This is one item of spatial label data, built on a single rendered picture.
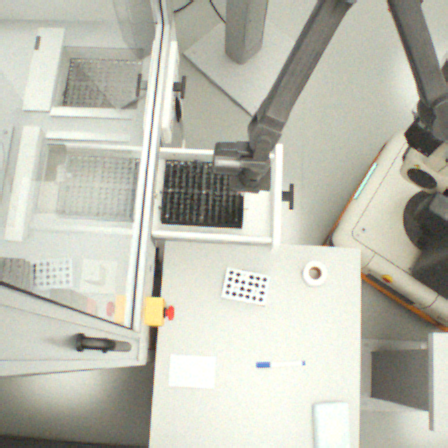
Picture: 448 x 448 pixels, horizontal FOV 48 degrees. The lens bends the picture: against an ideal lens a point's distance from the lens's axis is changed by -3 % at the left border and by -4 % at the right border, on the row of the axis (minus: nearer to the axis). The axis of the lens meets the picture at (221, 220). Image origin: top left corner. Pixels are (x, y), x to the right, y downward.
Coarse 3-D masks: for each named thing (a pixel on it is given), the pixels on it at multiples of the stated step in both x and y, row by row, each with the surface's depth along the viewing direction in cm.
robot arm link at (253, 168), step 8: (240, 160) 113; (248, 160) 113; (256, 160) 113; (264, 160) 113; (240, 168) 114; (248, 168) 114; (256, 168) 113; (264, 168) 113; (248, 176) 117; (256, 176) 116
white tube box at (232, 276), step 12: (228, 276) 145; (240, 276) 145; (252, 276) 147; (264, 276) 145; (228, 288) 144; (240, 288) 147; (252, 288) 144; (264, 288) 144; (240, 300) 144; (252, 300) 143; (264, 300) 143
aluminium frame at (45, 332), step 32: (160, 0) 133; (160, 64) 140; (160, 96) 138; (160, 128) 139; (0, 288) 42; (0, 320) 42; (32, 320) 52; (64, 320) 62; (96, 320) 78; (0, 352) 44; (32, 352) 52; (64, 352) 62; (96, 352) 79; (128, 352) 109
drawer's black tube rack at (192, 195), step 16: (176, 160) 143; (176, 176) 145; (192, 176) 142; (208, 176) 142; (224, 176) 142; (176, 192) 140; (192, 192) 140; (208, 192) 140; (224, 192) 140; (176, 208) 141; (192, 208) 140; (208, 208) 139; (224, 208) 139; (240, 208) 142; (176, 224) 141; (192, 224) 141; (208, 224) 141; (224, 224) 138
